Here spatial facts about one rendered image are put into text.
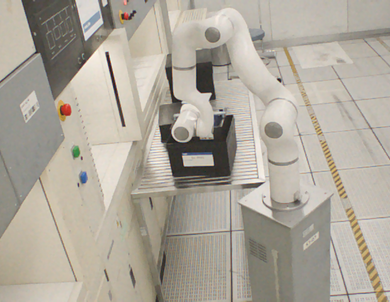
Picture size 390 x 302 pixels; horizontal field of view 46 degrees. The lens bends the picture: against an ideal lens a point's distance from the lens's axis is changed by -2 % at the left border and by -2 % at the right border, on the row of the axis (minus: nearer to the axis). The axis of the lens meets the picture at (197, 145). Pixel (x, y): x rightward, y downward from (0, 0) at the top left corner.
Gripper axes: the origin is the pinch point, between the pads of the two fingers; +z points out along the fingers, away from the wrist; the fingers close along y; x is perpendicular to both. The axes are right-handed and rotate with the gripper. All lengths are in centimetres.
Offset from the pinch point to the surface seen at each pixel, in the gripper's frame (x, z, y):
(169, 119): -19.5, 27.1, -23.1
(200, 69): -8, 73, -13
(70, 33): 46, -45, -29
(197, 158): -21.4, -13.3, -0.4
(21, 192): 22, -107, -20
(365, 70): -100, 317, 113
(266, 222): -36, -41, 31
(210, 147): -15.9, -13.5, 6.3
